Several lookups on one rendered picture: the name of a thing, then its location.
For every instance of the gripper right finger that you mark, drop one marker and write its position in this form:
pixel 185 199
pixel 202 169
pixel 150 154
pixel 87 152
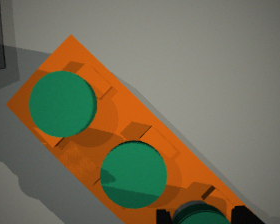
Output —
pixel 242 215

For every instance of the orange rectangular plate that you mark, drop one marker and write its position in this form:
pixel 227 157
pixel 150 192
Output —
pixel 121 117

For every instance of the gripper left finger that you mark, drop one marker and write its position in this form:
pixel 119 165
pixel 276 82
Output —
pixel 163 217

